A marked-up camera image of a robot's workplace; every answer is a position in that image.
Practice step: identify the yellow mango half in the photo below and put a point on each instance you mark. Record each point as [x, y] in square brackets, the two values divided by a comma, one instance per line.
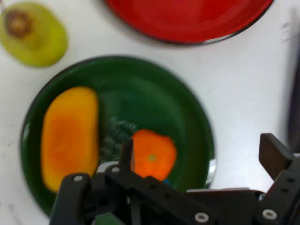
[70, 138]

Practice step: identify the red plate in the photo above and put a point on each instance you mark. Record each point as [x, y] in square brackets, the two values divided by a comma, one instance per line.
[189, 18]

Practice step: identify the dark green plate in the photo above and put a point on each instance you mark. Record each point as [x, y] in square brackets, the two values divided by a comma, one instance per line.
[150, 100]

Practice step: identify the orange toy fruit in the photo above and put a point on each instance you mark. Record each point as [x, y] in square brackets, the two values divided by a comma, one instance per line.
[154, 154]

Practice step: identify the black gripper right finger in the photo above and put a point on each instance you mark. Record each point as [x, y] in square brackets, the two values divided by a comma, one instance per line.
[279, 161]

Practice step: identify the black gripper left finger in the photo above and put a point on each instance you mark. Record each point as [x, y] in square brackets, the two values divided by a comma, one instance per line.
[131, 187]

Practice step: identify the green apple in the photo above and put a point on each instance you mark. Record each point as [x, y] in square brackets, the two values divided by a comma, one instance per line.
[32, 35]

